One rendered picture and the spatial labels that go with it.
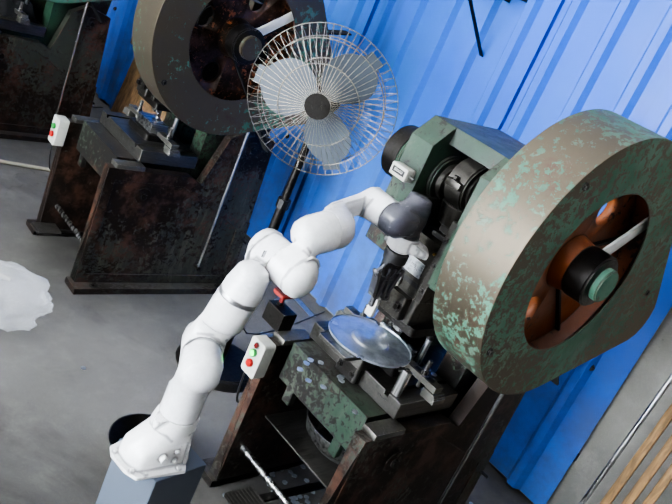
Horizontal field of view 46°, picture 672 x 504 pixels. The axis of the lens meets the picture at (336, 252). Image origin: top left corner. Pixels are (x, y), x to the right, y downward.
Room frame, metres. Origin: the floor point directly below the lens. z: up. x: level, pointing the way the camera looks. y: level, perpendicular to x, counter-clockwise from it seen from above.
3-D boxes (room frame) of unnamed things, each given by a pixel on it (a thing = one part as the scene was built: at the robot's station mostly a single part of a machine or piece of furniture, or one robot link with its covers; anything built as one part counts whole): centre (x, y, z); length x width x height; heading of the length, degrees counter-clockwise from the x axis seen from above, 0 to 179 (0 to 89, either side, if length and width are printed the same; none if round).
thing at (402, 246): (2.24, -0.19, 1.15); 0.13 x 0.12 x 0.05; 50
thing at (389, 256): (2.24, -0.17, 1.08); 0.08 x 0.07 x 0.09; 140
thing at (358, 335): (2.29, -0.22, 0.78); 0.29 x 0.29 x 0.01
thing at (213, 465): (2.67, -0.18, 0.45); 0.92 x 0.12 x 0.90; 140
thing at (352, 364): (2.25, -0.19, 0.72); 0.25 x 0.14 x 0.14; 140
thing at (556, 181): (2.25, -0.62, 1.33); 1.03 x 0.28 x 0.82; 140
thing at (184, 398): (1.76, 0.20, 0.71); 0.18 x 0.11 x 0.25; 18
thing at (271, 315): (2.41, 0.09, 0.62); 0.10 x 0.06 x 0.20; 50
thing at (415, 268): (2.36, -0.27, 1.04); 0.17 x 0.15 x 0.30; 140
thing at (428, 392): (2.28, -0.43, 0.76); 0.17 x 0.06 x 0.10; 50
